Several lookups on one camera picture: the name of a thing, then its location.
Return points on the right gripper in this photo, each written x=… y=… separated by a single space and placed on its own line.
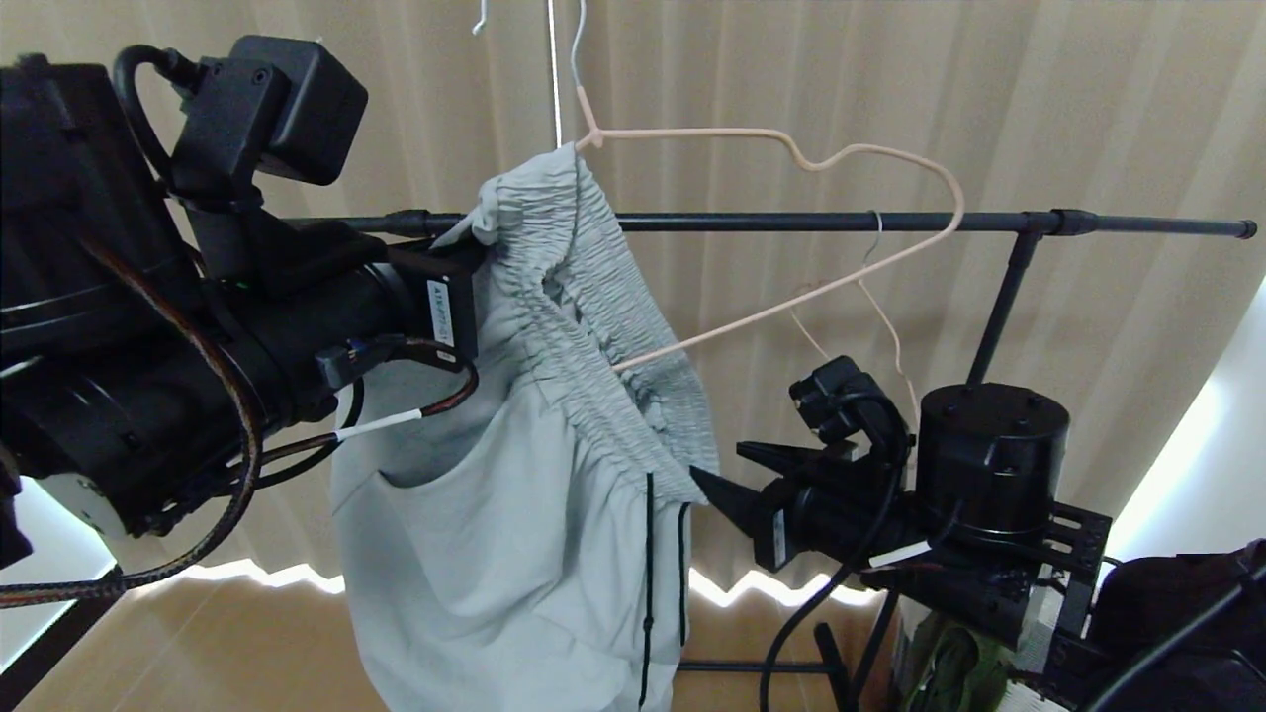
x=841 y=514

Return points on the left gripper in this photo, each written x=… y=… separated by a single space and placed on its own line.
x=376 y=307

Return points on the green garment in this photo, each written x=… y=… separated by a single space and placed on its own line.
x=949 y=672

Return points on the pale grey shorts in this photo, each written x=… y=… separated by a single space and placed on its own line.
x=495 y=544

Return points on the pink clothes hanger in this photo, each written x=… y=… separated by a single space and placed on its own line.
x=692 y=131
x=877 y=232

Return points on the black clothes rack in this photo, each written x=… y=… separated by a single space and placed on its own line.
x=791 y=222

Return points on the white laundry basket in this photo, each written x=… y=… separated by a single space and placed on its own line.
x=1029 y=633

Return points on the beige curtain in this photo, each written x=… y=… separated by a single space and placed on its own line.
x=1088 y=119

